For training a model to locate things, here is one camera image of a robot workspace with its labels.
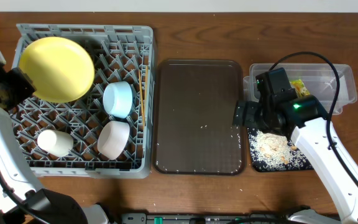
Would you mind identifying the light blue bowl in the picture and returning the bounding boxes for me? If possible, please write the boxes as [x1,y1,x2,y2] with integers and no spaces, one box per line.
[103,82,133,119]

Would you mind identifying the black rectangular tray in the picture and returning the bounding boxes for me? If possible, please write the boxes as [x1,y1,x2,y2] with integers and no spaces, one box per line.
[247,128,313,172]

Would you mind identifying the yellow plate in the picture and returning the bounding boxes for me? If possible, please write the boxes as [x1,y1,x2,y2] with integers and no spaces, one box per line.
[18,37,95,103]

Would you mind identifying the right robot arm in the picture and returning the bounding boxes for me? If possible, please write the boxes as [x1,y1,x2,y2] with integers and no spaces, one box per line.
[233,68,358,223]

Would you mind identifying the wooden chopstick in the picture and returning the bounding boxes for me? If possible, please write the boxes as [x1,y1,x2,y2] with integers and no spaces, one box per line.
[138,69,146,128]
[144,65,149,105]

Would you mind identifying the green snack wrapper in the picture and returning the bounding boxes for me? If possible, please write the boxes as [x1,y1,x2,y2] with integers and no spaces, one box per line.
[290,79,310,97]

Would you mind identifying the dark brown serving tray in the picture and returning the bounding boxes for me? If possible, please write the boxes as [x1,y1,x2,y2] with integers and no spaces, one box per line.
[152,59,246,176]

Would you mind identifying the rice and food scraps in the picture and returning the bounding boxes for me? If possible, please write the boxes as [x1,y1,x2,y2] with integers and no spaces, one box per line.
[249,131,304,170]

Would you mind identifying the grey plastic dish rack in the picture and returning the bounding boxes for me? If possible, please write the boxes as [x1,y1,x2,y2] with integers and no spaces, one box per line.
[10,24,156,179]

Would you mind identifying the clear plastic bin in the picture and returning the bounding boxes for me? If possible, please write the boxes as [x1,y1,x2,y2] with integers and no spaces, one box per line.
[243,63,357,115]

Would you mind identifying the pink bowl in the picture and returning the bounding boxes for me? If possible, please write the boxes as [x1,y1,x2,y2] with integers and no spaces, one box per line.
[97,121,130,160]

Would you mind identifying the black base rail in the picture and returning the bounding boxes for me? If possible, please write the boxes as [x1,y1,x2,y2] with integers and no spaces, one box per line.
[120,212,291,224]

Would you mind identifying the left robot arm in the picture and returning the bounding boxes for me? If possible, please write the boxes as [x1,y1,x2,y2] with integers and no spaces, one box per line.
[0,52,114,223]

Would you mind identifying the white cup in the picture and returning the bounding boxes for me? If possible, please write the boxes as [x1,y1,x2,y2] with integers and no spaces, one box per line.
[37,129,74,157]

